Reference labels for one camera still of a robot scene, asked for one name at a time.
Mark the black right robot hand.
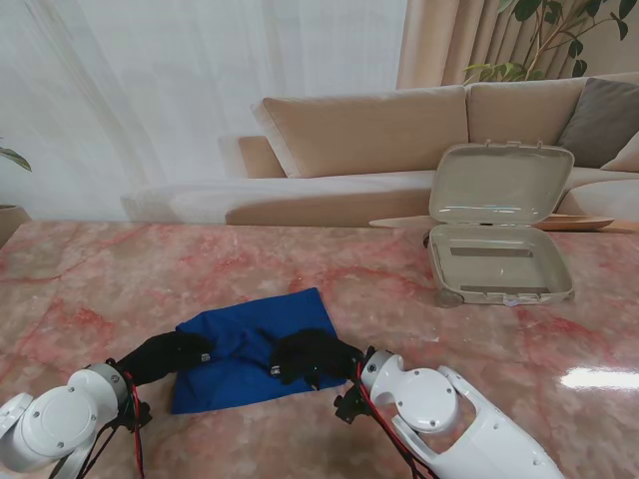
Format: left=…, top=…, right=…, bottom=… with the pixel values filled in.
left=268, top=327, right=363, bottom=391

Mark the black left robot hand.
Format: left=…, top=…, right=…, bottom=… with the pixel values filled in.
left=117, top=331, right=217, bottom=388

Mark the blue shirt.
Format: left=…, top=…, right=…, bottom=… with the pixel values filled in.
left=170, top=286, right=349, bottom=415

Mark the open beige hard suitcase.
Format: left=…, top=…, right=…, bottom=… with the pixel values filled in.
left=426, top=139, right=576, bottom=306

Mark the beige sectional sofa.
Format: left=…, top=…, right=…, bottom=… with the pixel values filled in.
left=119, top=72, right=639, bottom=226

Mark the small green plant leaf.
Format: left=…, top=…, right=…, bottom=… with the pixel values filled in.
left=0, top=147, right=33, bottom=174

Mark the white sheer curtain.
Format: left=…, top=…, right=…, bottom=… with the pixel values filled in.
left=0, top=0, right=408, bottom=224

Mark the oval wooden tray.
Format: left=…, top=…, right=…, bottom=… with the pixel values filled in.
left=536, top=213, right=616, bottom=232

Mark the beige drape curtain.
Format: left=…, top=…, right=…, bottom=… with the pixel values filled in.
left=396, top=0, right=639, bottom=91

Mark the tall green leafy plant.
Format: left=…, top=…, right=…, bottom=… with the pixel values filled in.
left=461, top=0, right=630, bottom=84

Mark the beige sofa cushion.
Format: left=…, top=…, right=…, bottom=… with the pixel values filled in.
left=598, top=144, right=639, bottom=174

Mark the grey sofa cushion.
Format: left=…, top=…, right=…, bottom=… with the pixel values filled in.
left=557, top=77, right=639, bottom=169

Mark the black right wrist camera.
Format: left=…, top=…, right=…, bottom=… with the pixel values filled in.
left=332, top=383, right=370, bottom=425

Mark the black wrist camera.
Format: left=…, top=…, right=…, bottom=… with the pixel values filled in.
left=127, top=398, right=154, bottom=430
left=332, top=383, right=370, bottom=425

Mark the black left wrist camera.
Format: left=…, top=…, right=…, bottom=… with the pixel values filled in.
left=127, top=398, right=154, bottom=430

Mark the red black left arm cable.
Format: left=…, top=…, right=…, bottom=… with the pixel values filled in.
left=49, top=371, right=149, bottom=479

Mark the red black arm cable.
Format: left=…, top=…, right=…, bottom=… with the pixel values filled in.
left=353, top=358, right=440, bottom=479
left=49, top=371, right=149, bottom=479

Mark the red black right arm cable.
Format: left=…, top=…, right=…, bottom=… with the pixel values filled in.
left=353, top=358, right=440, bottom=479

